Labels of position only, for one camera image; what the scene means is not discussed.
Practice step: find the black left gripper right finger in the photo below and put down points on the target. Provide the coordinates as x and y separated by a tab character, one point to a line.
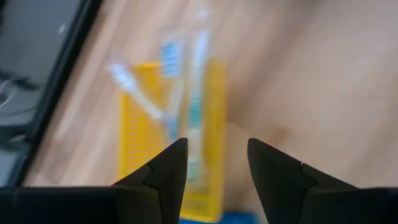
289	193

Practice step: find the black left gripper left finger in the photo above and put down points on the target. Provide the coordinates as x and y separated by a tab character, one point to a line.
155	193

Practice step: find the green white toothbrush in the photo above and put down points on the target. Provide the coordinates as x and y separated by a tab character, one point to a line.
196	109

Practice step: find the blue white toothbrush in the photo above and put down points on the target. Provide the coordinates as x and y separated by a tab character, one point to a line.
133	88
171	59

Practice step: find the yellow plastic basket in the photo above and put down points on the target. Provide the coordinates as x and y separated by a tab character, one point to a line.
140	140

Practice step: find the blue plastic basket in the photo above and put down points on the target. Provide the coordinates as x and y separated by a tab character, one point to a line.
236	218

